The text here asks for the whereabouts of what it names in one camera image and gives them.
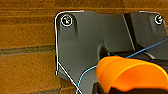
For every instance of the small orange plastic bowl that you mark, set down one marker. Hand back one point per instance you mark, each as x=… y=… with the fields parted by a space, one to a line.
x=133 y=73

